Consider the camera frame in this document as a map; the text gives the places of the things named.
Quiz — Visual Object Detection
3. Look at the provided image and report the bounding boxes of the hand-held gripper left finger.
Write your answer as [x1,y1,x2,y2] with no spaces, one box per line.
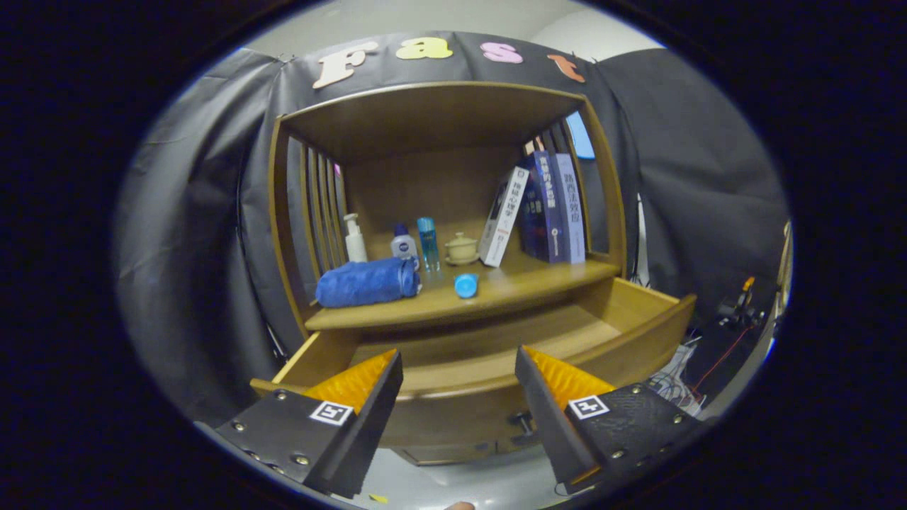
[195,348,405,499]

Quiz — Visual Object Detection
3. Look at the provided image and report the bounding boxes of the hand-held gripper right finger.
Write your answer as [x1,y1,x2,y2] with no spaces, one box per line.
[514,345,709,495]

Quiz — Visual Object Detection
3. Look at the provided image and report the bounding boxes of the wooden drawer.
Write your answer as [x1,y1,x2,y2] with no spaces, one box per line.
[249,276,697,448]

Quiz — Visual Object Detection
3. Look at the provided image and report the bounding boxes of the wooden countertop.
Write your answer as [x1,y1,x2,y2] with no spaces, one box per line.
[305,249,623,332]

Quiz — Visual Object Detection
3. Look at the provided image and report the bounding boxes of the wooden cabinet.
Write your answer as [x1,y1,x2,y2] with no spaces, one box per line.
[268,80,628,467]

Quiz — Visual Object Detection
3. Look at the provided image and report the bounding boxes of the blue rolled towel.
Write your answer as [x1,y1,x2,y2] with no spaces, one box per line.
[315,256,422,308]

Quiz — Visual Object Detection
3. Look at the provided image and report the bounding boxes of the white pump bottle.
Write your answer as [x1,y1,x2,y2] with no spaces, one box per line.
[343,213,368,264]

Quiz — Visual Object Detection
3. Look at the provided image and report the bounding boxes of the white lotion bottle blue cap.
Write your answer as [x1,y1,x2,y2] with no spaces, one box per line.
[390,223,419,268]

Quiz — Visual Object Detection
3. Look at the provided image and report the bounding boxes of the clear blue bottle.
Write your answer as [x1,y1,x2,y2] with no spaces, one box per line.
[417,217,441,273]

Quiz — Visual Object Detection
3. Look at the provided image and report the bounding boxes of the beige lidded teacup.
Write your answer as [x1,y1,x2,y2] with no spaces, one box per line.
[444,232,480,266]

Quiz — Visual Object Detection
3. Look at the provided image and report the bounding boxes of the white book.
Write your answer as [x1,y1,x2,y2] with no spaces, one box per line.
[479,166,531,268]

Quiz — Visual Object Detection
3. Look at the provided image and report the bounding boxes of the dark blue book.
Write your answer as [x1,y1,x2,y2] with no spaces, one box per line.
[519,150,568,264]

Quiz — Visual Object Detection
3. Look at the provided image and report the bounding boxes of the light purple book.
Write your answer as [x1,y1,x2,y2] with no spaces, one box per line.
[553,153,587,264]

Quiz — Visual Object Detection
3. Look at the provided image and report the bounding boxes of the orange and black tool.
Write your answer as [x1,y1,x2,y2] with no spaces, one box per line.
[717,276,759,327]

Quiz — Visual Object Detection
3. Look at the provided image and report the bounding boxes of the beige cloth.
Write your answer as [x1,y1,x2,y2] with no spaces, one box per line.
[776,220,794,319]

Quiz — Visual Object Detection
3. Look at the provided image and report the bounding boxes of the tangled floor cables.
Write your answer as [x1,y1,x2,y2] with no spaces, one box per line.
[648,333,709,419]

